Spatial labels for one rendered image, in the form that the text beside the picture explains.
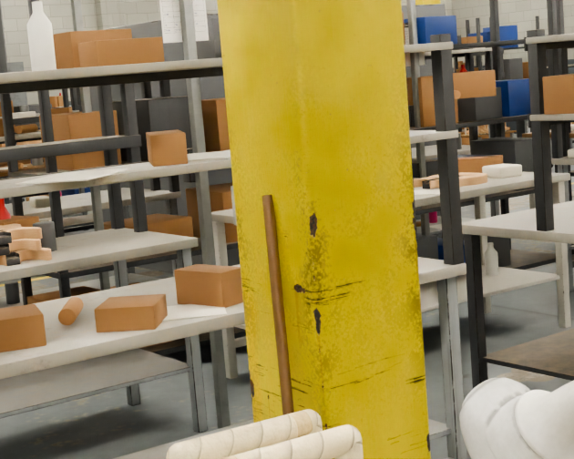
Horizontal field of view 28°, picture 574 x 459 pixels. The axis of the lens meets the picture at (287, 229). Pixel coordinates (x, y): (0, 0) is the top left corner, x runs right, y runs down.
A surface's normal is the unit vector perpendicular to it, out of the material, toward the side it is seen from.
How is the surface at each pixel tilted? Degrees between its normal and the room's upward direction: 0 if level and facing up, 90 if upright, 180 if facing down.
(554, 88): 90
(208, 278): 90
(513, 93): 90
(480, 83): 90
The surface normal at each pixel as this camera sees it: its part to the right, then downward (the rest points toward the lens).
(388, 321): 0.57, 0.07
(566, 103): -0.68, 0.15
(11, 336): 0.34, 0.11
